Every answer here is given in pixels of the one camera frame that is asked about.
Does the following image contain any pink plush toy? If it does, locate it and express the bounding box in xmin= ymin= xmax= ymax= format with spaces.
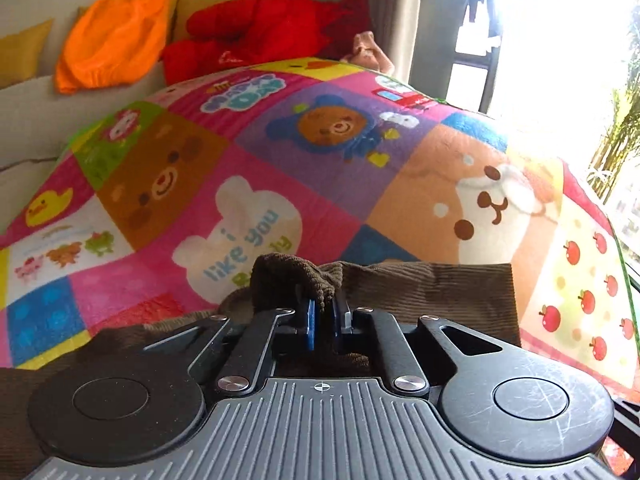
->
xmin=340 ymin=31 xmax=396 ymax=76

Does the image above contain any colourful printed animal blanket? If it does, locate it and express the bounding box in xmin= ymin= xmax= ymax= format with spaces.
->
xmin=0 ymin=57 xmax=640 ymax=403

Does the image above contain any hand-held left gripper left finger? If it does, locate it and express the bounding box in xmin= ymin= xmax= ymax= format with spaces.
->
xmin=142 ymin=299 xmax=317 ymax=394

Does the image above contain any yellow cushion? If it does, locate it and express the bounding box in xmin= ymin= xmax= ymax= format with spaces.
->
xmin=169 ymin=0 xmax=232 ymax=44
xmin=0 ymin=19 xmax=55 ymax=90

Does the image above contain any orange carrot plush pillow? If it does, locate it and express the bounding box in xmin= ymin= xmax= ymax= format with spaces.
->
xmin=54 ymin=0 xmax=177 ymax=95

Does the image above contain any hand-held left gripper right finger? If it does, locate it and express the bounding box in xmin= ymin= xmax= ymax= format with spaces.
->
xmin=332 ymin=296 xmax=504 ymax=396

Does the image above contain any dark window frame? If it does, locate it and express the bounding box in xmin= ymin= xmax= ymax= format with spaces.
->
xmin=409 ymin=0 xmax=504 ymax=114

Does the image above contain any green bamboo plant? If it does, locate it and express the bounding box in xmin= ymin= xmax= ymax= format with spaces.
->
xmin=586 ymin=10 xmax=640 ymax=203

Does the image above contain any beige curtain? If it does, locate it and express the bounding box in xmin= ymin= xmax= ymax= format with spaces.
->
xmin=366 ymin=0 xmax=426 ymax=85

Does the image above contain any brown corduroy garment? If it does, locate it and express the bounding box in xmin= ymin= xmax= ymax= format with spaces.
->
xmin=0 ymin=252 xmax=523 ymax=480

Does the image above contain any red plush toy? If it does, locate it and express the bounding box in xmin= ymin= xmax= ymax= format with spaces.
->
xmin=161 ymin=0 xmax=374 ymax=86

